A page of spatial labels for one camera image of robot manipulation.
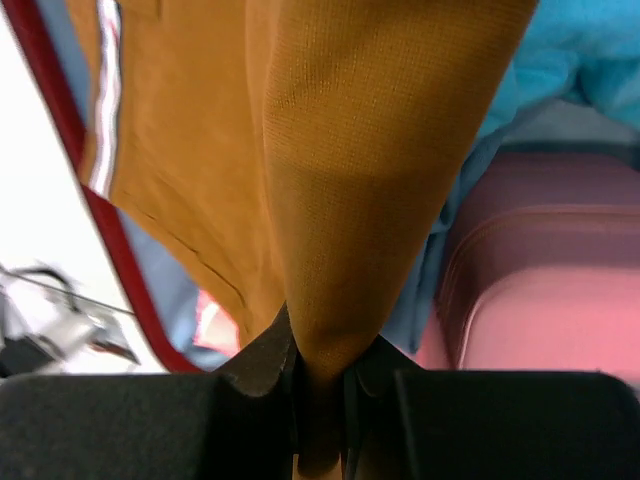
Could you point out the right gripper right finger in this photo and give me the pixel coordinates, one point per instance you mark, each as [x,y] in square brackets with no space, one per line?
[406,422]

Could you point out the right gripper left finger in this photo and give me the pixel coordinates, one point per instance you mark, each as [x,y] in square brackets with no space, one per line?
[236,422]

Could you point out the pink cosmetic case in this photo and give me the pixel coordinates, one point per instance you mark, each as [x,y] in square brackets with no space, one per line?
[542,269]

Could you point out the mustard brown trousers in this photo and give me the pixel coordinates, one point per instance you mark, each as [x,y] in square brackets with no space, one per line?
[292,153]

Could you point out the grey-blue cloth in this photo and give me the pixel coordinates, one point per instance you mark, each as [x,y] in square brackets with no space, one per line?
[552,124]

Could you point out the pink patterned garment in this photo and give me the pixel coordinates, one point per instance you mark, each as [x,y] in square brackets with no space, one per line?
[215,329]

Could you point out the turquoise shirt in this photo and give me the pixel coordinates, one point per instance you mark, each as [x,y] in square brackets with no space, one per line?
[586,51]

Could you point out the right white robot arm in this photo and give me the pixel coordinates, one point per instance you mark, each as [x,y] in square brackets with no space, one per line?
[48,329]

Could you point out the red suitcase blue lining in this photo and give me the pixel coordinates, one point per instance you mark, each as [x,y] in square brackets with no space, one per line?
[162,296]

